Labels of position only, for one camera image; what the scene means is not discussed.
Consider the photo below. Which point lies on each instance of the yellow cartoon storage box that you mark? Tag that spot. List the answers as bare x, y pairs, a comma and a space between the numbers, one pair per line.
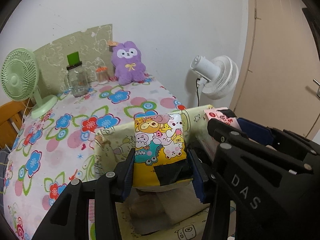
163, 202

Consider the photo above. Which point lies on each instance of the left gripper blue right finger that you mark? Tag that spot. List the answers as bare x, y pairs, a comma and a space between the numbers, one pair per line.
201, 182

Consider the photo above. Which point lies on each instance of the yellow cartoon tissue pack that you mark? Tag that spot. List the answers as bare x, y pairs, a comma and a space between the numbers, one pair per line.
161, 162

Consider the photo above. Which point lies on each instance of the toothpick jar orange lid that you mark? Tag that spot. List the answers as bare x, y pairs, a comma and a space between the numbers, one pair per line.
102, 74

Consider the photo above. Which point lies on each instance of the green desk fan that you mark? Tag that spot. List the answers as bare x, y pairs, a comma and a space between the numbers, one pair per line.
19, 79

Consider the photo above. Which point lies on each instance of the white standing fan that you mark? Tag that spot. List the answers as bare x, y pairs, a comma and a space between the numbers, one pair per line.
216, 79

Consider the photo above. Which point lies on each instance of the pink tissue pack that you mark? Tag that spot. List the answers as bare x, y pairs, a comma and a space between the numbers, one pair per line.
224, 115

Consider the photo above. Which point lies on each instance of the beige door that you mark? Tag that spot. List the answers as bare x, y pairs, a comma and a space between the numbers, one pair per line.
277, 84

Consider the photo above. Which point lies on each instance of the grey plaid pillow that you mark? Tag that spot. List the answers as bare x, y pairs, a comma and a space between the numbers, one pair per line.
2, 169

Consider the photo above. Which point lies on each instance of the glass mason jar mug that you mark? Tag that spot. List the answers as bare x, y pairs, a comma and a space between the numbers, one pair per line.
76, 78

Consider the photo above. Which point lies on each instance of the floral tablecloth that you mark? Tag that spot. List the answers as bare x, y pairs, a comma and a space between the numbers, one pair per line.
58, 147

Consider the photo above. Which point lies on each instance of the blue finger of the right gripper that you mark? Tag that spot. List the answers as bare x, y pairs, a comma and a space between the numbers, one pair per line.
223, 137
256, 132

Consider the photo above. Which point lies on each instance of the purple plush bunny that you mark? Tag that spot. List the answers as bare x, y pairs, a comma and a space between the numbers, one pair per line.
127, 61

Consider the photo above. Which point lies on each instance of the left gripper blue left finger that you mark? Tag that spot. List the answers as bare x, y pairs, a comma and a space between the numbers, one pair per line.
124, 171

